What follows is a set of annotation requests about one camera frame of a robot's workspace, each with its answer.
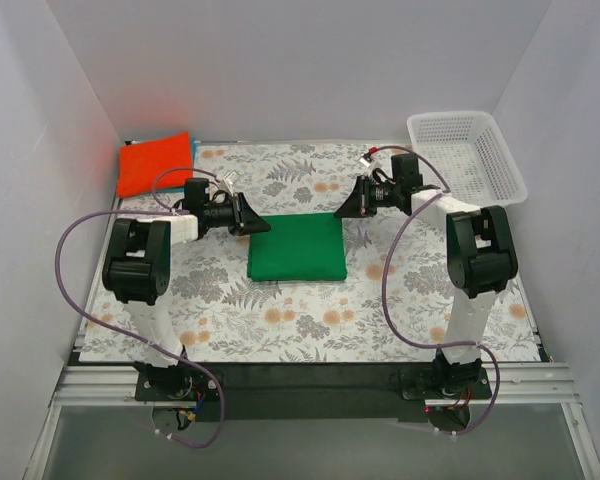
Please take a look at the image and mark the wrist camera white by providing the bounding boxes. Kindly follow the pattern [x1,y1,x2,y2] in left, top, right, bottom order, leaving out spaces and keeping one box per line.
[359,147,379,175]
[215,170,240,195]

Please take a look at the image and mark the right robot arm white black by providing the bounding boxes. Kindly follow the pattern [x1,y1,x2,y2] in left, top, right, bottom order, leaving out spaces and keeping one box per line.
[334,148,518,389]

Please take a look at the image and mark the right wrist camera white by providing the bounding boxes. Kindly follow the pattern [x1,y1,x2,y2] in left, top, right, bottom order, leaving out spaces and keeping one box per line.
[359,147,379,175]

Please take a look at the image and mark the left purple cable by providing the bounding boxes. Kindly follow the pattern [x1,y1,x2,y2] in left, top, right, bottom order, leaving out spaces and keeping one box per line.
[54,167,226,449]

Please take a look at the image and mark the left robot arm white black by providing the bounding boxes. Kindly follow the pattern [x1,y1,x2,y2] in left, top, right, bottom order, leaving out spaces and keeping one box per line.
[102,178,271,396]

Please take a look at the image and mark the folded blue t shirt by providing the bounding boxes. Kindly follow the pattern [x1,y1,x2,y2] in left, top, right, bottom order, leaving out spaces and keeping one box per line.
[169,132,196,188]

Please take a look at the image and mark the folded orange t shirt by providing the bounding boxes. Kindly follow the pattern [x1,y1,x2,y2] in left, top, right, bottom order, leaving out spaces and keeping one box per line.
[116,132,193,198]

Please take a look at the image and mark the aluminium rail frame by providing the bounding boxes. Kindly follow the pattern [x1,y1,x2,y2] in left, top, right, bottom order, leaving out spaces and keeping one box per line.
[26,363,600,479]

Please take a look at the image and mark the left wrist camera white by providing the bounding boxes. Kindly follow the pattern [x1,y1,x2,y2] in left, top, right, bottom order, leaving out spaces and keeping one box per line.
[215,170,240,195]

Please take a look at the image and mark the green t shirt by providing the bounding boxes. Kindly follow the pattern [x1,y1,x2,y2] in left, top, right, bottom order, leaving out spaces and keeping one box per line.
[247,213,347,282]

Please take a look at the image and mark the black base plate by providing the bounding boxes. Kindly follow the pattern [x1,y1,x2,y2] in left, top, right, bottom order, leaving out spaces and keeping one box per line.
[133,362,492,425]

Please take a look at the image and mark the white plastic basket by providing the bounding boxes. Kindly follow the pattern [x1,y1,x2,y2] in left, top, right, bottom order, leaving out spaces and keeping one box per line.
[407,111,528,206]

